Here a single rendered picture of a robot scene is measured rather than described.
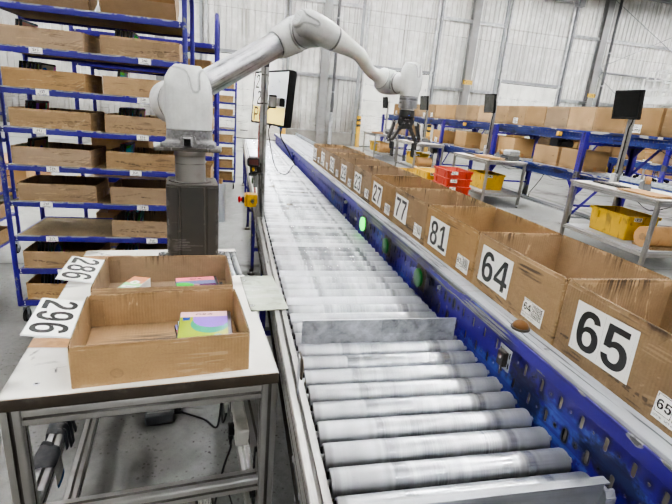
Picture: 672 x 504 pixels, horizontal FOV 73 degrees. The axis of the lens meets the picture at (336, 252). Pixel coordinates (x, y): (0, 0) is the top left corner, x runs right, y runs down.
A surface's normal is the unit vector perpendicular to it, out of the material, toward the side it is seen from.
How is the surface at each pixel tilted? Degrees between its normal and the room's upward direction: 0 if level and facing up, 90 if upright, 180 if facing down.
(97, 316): 90
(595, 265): 90
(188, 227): 90
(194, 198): 90
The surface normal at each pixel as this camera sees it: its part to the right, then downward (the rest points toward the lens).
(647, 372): -0.98, 0.00
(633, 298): 0.20, 0.30
